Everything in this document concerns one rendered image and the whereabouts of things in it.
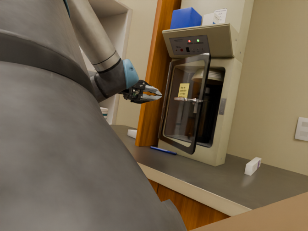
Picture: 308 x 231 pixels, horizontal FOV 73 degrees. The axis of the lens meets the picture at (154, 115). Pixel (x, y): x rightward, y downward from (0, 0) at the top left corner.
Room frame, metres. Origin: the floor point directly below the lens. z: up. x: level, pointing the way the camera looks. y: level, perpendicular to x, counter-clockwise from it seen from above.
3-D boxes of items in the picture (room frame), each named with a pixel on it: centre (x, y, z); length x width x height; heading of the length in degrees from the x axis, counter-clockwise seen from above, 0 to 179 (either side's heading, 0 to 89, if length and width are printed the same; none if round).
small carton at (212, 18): (0.91, -0.18, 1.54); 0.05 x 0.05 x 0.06; 45
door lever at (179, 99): (0.86, -0.11, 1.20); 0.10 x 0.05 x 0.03; 25
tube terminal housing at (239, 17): (1.09, -0.25, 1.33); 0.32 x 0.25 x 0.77; 51
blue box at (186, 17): (0.99, -0.08, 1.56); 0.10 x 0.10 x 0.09; 51
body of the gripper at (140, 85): (0.75, 0.11, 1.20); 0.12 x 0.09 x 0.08; 115
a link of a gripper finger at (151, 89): (0.80, 0.02, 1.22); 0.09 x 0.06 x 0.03; 115
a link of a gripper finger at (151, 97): (0.80, 0.02, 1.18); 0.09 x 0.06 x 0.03; 115
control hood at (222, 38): (0.94, -0.13, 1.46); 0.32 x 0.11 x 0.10; 51
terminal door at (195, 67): (0.94, -0.11, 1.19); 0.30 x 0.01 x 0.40; 25
